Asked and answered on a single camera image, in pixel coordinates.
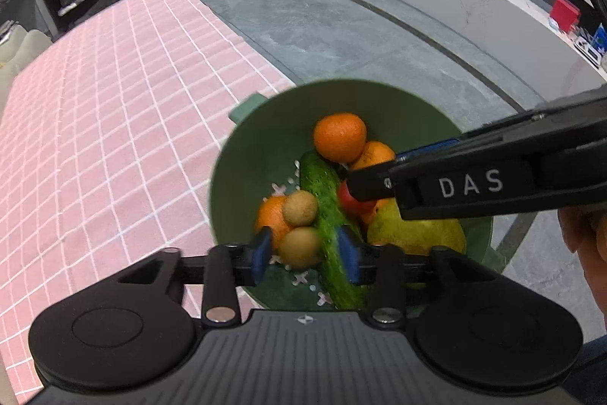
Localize red box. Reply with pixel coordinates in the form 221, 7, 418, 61
549, 0, 582, 34

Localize small red fruit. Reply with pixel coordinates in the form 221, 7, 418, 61
337, 181, 381, 216

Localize blue box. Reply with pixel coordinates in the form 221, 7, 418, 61
589, 24, 607, 55

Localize pink checked tablecloth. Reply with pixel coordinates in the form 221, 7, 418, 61
0, 0, 297, 405

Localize beige sofa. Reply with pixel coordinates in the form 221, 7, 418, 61
0, 27, 52, 107

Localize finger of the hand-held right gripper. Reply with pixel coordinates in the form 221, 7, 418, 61
345, 151, 539, 222
395, 111, 541, 165

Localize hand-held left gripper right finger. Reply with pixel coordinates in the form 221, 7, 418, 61
336, 225, 498, 330

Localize green cucumber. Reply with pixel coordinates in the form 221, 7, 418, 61
299, 150, 370, 311

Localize small brown kiwi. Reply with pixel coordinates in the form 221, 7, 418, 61
278, 226, 323, 270
283, 191, 319, 226

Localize orange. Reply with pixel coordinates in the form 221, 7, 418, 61
313, 113, 368, 164
352, 140, 397, 172
255, 195, 293, 247

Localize person's right hand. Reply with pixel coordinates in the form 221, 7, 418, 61
557, 201, 607, 336

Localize green yellow pear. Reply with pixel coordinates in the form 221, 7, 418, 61
367, 199, 468, 258

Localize green bowl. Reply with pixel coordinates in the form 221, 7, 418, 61
209, 79, 504, 312

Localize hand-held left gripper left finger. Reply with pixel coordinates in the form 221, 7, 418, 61
116, 227, 274, 330

